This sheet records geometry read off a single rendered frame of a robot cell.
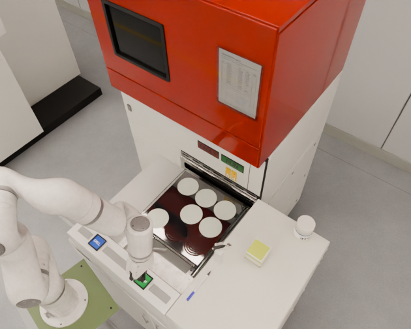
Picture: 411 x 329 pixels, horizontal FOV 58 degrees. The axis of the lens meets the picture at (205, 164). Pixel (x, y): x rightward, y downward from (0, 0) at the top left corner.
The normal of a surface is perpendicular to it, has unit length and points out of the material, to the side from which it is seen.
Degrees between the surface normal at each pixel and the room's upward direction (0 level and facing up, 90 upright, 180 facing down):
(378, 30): 90
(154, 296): 0
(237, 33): 90
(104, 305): 2
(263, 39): 90
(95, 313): 2
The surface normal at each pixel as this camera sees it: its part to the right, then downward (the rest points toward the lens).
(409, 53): -0.61, 0.63
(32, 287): 0.47, 0.36
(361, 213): -0.02, -0.62
